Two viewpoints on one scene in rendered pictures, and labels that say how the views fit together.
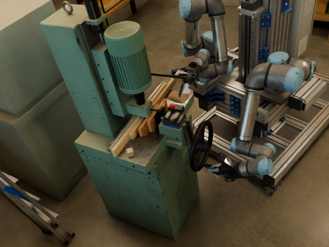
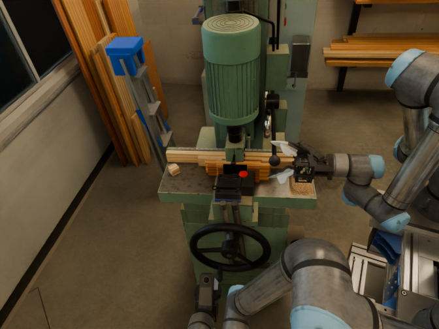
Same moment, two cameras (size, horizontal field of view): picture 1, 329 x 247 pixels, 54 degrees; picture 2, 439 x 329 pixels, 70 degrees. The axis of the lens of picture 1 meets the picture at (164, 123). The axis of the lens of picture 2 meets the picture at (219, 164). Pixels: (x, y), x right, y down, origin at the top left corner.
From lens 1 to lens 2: 1.23 m
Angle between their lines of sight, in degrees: 46
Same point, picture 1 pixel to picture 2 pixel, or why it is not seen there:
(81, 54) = not seen: hidden behind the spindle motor
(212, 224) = not seen: outside the picture
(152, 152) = (182, 191)
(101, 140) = (210, 145)
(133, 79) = (211, 97)
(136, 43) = (218, 49)
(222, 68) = (378, 211)
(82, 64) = not seen: hidden behind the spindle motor
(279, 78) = (296, 296)
